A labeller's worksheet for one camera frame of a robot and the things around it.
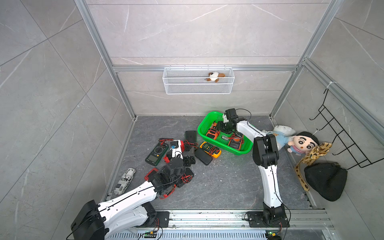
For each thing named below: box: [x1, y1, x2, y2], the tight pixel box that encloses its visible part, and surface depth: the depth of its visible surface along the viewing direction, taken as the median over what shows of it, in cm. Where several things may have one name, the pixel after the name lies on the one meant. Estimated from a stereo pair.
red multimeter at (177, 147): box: [170, 139, 185, 160], surface depth 67 cm
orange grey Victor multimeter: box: [228, 137, 243, 151], surface depth 100 cm
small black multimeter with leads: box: [177, 167, 194, 188], surface depth 85 cm
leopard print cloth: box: [294, 142, 333, 192], surface depth 77 cm
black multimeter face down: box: [194, 148, 213, 166], surface depth 96 cm
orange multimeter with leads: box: [206, 122, 220, 140], surface depth 106 cm
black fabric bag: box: [304, 162, 348, 202], surface depth 67 cm
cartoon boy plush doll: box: [287, 131, 320, 156], surface depth 83 cm
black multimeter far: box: [184, 130, 199, 149], surface depth 105 cm
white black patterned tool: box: [114, 167, 136, 196], surface depth 86 cm
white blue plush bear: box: [261, 125, 296, 151], surface depth 101 cm
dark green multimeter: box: [145, 141, 170, 167], surface depth 97 cm
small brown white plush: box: [205, 71, 226, 83], surface depth 90 cm
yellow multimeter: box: [199, 141, 222, 159], surface depth 97 cm
